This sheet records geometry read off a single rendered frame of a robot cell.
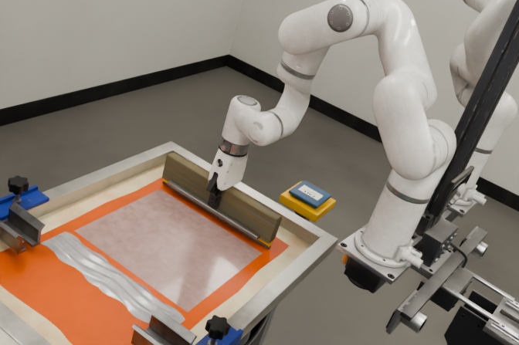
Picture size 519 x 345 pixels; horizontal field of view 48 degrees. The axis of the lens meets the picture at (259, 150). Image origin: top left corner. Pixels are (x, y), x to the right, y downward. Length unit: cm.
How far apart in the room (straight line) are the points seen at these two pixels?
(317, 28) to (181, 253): 61
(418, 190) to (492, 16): 44
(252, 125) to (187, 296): 40
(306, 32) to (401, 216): 42
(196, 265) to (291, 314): 147
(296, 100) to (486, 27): 45
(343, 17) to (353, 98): 373
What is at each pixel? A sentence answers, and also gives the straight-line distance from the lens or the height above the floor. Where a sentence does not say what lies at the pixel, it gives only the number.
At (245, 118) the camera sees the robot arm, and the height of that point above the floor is 127.
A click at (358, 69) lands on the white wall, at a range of 478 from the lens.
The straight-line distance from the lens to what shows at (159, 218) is 150.
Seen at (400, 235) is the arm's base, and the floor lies 121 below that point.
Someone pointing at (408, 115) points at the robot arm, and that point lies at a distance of 109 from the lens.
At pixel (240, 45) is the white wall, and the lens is 528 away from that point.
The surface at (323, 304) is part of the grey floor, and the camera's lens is 294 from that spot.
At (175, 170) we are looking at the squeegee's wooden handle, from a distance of 157.
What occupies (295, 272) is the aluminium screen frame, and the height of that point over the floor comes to 99.
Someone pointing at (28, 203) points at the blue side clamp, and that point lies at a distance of 142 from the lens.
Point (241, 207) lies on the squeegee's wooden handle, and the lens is 148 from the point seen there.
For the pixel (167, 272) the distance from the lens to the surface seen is 135.
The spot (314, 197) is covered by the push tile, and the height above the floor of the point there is 97.
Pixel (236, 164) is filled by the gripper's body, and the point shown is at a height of 113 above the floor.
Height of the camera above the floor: 183
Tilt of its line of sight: 27 degrees down
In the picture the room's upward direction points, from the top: 17 degrees clockwise
